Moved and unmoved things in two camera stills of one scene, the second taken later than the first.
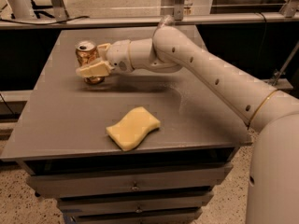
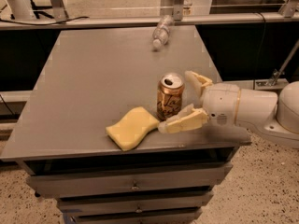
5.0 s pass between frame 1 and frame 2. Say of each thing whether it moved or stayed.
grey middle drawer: stayed
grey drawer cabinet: stayed
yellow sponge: stayed
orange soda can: moved
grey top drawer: stayed
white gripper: moved
